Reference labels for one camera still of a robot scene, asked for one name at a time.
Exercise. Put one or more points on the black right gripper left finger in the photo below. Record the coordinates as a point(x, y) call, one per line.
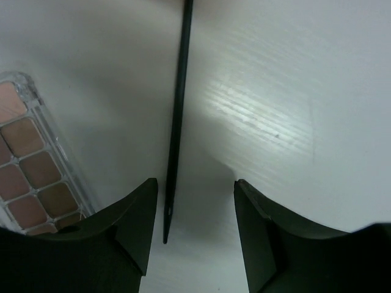
point(106, 252)

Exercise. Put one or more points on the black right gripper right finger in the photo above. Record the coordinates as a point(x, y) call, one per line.
point(286, 252)

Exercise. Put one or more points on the long clear eyeshadow palette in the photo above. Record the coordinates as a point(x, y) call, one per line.
point(42, 187)

